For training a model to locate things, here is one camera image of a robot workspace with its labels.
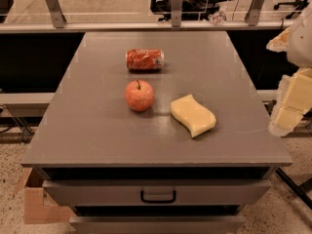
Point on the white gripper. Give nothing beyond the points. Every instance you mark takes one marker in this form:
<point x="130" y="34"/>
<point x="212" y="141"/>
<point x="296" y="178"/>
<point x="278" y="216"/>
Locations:
<point x="300" y="46"/>

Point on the grey drawer cabinet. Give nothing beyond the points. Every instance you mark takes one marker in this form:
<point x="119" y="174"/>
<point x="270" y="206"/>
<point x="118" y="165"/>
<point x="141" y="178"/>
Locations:
<point x="96" y="154"/>

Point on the yellow sponge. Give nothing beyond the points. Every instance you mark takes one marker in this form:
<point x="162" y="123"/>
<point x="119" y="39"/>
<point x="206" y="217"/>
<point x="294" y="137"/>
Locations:
<point x="192" y="115"/>

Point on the red coke can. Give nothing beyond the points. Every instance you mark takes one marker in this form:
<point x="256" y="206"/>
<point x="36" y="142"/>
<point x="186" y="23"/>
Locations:
<point x="145" y="59"/>

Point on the black office chair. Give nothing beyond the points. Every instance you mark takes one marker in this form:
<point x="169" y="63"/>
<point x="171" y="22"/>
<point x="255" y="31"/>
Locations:
<point x="297" y="7"/>

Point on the clear plastic bottle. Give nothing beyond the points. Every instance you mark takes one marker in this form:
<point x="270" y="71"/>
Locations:
<point x="218" y="17"/>

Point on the red apple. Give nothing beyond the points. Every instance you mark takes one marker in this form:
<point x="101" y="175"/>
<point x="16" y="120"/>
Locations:
<point x="139" y="95"/>

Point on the black drawer handle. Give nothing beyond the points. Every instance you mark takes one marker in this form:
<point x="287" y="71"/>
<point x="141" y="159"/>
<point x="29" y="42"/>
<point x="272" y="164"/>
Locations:
<point x="165" y="198"/>

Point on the cardboard box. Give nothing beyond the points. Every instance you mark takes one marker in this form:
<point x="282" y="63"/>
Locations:
<point x="39" y="206"/>

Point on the metal railing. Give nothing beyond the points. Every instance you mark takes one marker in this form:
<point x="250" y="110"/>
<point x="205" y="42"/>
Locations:
<point x="131" y="15"/>

